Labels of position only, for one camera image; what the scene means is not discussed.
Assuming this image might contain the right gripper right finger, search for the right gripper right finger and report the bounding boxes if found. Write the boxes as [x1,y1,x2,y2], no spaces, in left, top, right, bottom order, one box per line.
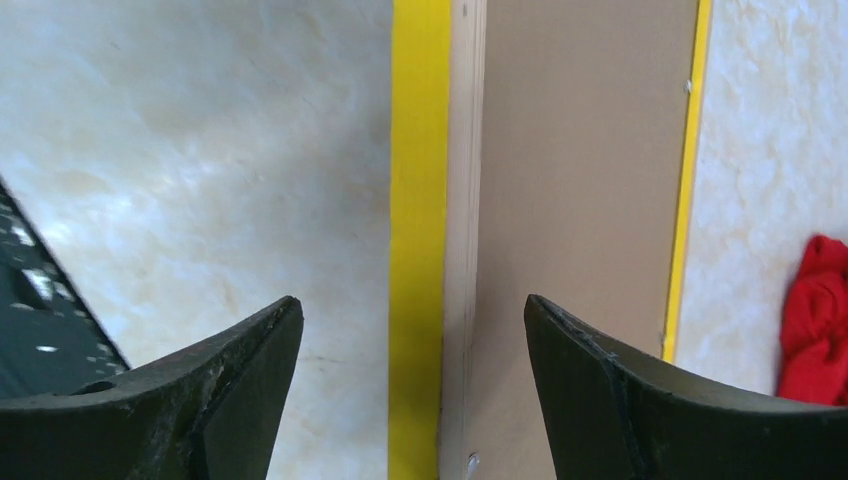
[524,294,847,479]

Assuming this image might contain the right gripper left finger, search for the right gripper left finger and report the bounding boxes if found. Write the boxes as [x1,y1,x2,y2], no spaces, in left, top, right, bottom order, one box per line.
[1,296,304,479]

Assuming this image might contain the brown backing board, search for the brown backing board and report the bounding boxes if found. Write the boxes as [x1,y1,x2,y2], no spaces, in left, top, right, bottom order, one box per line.
[465,1,698,479]

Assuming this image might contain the yellow wooden picture frame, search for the yellow wooden picture frame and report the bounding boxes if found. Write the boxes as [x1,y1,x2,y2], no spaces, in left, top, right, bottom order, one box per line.
[388,1,712,479]

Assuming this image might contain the red cloth doll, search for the red cloth doll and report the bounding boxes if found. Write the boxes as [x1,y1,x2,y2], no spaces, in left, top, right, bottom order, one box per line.
[777,235,847,406]

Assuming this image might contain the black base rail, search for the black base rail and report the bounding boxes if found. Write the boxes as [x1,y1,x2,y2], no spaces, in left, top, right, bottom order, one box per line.
[1,186,130,399]

